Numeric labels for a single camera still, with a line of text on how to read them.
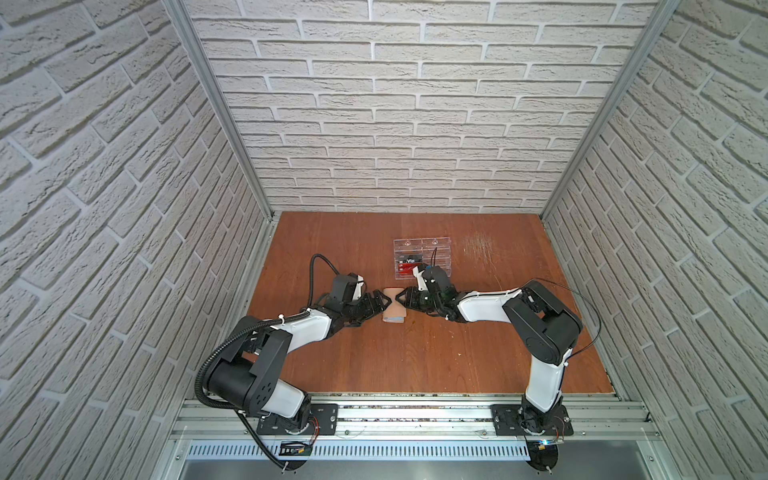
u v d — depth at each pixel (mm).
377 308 794
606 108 874
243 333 438
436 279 754
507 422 734
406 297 873
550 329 517
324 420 727
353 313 774
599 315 929
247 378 436
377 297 812
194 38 739
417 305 843
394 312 903
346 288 712
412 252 1035
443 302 746
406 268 997
